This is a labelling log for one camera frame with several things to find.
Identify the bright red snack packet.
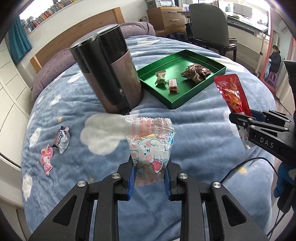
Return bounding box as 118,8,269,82
213,74,253,151

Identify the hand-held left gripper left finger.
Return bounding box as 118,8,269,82
29,160,137,241

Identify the pink character snack packet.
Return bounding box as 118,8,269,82
41,144,54,176

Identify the grey chair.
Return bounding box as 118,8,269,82
187,3,237,62

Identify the dark red snack packet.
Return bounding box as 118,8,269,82
196,65,211,77

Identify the blue white snack packet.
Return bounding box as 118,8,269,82
54,126,70,154

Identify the wooden headboard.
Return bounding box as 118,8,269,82
30,7,125,73

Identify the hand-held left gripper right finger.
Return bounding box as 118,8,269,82
163,160,265,241

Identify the small pink candy packet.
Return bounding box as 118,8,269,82
167,79,179,93

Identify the blue cloud print blanket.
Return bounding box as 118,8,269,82
21,35,277,241

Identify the white printer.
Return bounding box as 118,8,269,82
146,0,176,9

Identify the white wardrobe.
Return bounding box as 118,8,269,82
0,42,33,121

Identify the wooden drawer cabinet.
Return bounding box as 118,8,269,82
146,6,189,32

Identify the bronze and black canister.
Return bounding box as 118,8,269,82
69,23,145,114

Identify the coral metal frame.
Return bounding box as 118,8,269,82
257,7,278,80

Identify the green tray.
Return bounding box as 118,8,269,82
136,49,227,110

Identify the purple stool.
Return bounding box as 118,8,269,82
264,71,279,87

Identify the black backpack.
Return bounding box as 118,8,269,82
170,32,189,42

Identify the row of books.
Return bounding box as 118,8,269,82
21,0,79,35

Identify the teal curtain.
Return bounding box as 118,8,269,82
8,17,33,65

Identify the brown snack packet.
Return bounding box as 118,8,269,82
180,64,207,84

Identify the white desk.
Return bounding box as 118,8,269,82
180,7,271,75

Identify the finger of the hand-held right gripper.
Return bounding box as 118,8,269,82
251,109,292,121
229,112,293,133

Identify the pastel bunny print snack packet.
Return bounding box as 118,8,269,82
124,115,175,188

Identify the person's right forearm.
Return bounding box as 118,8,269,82
275,162,296,198

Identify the silver monitor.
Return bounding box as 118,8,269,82
232,3,253,17

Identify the black cable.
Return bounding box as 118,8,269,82
220,157,286,235

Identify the beige green candy packet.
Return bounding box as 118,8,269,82
155,71,167,85

